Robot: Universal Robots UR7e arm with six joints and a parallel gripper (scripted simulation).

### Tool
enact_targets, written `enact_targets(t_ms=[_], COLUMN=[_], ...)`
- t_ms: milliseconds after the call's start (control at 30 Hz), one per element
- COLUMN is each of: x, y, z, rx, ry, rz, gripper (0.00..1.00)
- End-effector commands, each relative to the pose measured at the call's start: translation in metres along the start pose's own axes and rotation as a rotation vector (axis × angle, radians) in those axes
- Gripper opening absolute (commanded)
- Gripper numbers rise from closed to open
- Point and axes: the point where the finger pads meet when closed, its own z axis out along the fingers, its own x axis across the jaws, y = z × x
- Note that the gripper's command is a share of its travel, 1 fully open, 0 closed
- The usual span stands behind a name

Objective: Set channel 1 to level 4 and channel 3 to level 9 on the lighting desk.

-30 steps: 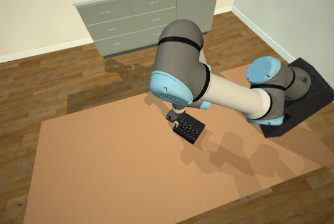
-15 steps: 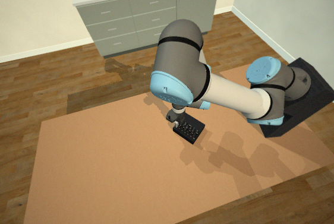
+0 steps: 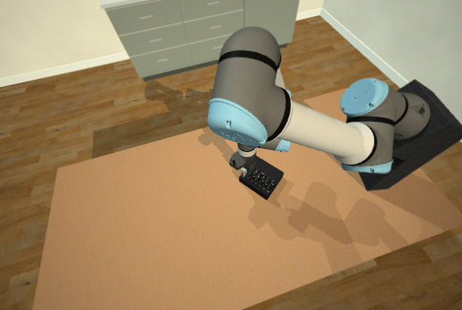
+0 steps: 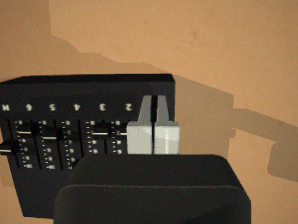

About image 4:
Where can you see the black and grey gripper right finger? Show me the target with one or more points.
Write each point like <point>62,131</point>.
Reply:
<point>166,134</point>

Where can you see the black lighting desk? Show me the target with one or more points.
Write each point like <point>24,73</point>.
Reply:
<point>55,115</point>

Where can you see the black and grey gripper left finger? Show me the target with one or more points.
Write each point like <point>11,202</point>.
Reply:
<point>140,135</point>

